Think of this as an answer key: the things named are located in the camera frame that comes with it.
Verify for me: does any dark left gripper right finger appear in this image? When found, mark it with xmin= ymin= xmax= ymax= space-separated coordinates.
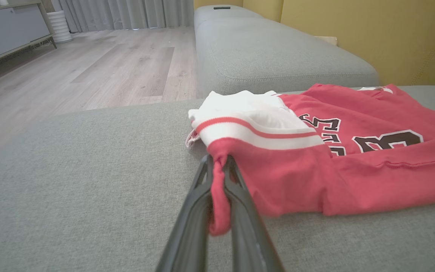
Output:
xmin=223 ymin=155 xmax=285 ymax=272

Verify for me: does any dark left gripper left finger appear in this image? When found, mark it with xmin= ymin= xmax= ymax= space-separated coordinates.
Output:
xmin=156 ymin=155 xmax=214 ymax=272

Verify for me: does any red white basketball jersey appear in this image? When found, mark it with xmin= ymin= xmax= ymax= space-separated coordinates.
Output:
xmin=185 ymin=83 xmax=435 ymax=237

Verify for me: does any large grey sofa seat cushion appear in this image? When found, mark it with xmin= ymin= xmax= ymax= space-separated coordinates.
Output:
xmin=0 ymin=85 xmax=435 ymax=272

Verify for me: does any grey pleated curtain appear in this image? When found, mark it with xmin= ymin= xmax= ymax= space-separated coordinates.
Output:
xmin=51 ymin=0 xmax=195 ymax=34

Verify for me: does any white ribbed cylinder appliance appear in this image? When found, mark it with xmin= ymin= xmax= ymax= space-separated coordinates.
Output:
xmin=46 ymin=10 xmax=74 ymax=44

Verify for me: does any grey wooden tv cabinet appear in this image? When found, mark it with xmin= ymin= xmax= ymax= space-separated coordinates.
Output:
xmin=0 ymin=0 xmax=58 ymax=82

